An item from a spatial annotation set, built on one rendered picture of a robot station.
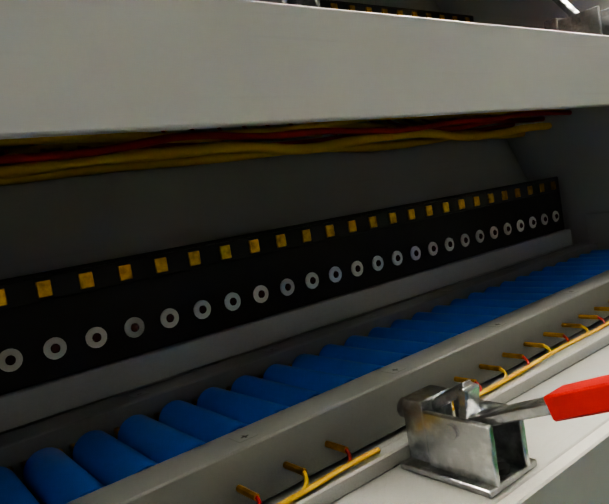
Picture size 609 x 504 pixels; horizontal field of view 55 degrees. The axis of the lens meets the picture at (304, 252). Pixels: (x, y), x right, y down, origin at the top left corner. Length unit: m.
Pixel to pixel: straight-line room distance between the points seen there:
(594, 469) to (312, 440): 0.10
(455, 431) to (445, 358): 0.08
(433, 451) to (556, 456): 0.04
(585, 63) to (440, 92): 0.14
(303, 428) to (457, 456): 0.06
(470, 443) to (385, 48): 0.17
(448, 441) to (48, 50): 0.18
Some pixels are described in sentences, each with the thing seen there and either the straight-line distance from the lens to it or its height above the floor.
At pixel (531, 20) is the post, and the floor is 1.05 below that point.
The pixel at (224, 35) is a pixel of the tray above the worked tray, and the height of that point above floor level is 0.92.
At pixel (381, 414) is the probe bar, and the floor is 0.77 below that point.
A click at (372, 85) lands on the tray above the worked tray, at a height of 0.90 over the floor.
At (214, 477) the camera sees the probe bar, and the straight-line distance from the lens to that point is 0.21.
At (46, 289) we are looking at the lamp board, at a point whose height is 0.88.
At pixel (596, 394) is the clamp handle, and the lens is 0.19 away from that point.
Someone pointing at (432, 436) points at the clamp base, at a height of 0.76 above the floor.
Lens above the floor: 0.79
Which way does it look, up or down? 13 degrees up
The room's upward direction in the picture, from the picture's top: 22 degrees counter-clockwise
